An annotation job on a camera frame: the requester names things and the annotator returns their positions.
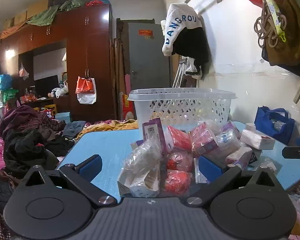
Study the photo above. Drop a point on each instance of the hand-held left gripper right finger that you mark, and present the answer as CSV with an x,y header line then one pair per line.
x,y
210,168

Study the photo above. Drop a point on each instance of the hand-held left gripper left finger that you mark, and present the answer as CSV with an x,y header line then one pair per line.
x,y
90,167

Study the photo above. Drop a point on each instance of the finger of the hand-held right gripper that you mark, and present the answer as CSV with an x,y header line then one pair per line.
x,y
298,152

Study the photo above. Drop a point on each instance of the white box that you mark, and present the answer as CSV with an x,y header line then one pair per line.
x,y
238,156

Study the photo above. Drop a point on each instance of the red packet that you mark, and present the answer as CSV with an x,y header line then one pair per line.
x,y
178,137
177,182
178,161

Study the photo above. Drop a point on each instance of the purple item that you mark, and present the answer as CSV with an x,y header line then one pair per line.
x,y
227,140

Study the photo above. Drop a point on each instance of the beige pouch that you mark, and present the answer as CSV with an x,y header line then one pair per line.
x,y
140,172

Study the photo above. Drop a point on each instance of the purple box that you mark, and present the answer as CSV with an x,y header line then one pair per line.
x,y
152,132

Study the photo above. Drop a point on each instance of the white plastic laundry basket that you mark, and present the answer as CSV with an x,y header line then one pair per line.
x,y
180,105

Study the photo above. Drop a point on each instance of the grey-blue cloth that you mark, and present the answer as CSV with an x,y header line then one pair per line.
x,y
73,128

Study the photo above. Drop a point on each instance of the yellow blanket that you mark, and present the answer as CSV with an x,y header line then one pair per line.
x,y
107,127

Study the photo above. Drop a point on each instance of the blue tote bag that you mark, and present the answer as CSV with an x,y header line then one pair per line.
x,y
262,125

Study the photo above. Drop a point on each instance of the teal box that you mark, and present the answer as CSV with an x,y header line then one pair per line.
x,y
63,117

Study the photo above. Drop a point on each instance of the pile of dark clothes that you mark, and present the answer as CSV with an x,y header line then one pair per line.
x,y
27,135

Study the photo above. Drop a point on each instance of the red gift bag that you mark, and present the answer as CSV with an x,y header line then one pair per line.
x,y
128,107

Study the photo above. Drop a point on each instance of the orange and white plastic bag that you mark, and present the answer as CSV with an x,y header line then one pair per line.
x,y
86,90

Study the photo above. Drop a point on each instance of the wooden boards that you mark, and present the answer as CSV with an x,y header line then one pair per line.
x,y
117,80

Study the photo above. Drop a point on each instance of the black television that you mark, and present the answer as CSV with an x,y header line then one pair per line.
x,y
46,86

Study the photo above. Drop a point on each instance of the metal crutches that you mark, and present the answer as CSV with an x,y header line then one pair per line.
x,y
178,75

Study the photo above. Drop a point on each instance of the green plastic bag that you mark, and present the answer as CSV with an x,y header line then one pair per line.
x,y
11,95

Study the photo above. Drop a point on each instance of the brown wooden wardrobe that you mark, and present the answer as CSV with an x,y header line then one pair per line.
x,y
90,55

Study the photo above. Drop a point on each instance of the pink hanging plastic bag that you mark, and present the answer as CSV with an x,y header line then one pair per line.
x,y
23,72

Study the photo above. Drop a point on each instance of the brown hanging bag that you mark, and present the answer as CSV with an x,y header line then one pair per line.
x,y
293,35

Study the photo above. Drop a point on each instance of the black hanging garment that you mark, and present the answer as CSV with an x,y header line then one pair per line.
x,y
195,50

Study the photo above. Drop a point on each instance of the blue plastic sack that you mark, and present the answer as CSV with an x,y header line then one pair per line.
x,y
1,85

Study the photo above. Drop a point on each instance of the grey door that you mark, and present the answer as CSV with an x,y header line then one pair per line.
x,y
147,60

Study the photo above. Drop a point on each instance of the white hooded sweatshirt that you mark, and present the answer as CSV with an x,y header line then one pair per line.
x,y
177,22

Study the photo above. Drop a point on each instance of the orange cloth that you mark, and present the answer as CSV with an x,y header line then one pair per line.
x,y
12,31

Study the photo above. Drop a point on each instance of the green cloth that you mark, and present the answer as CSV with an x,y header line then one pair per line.
x,y
47,15

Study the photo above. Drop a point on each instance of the medium cardboard box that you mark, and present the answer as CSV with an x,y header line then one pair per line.
x,y
20,18

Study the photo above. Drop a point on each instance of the red and blue cloth bundle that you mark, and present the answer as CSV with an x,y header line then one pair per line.
x,y
97,2

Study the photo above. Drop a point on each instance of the small cardboard box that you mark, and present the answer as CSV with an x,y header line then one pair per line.
x,y
8,23

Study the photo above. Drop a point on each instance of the large cardboard box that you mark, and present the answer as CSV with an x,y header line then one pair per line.
x,y
38,6

